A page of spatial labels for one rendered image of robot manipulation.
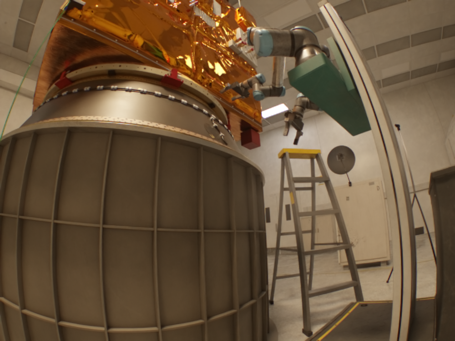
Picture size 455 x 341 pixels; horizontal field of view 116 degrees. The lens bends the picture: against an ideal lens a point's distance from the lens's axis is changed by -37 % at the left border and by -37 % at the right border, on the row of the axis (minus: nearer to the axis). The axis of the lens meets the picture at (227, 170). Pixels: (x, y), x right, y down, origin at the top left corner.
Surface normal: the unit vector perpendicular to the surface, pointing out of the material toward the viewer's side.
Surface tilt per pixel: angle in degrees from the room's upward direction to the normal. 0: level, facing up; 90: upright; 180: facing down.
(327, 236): 90
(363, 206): 90
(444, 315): 90
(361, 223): 90
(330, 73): 180
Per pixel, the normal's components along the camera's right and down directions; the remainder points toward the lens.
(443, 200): -0.76, -0.17
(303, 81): 0.04, 0.95
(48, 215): 0.17, -0.30
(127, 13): 0.77, -0.26
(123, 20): 0.69, -0.11
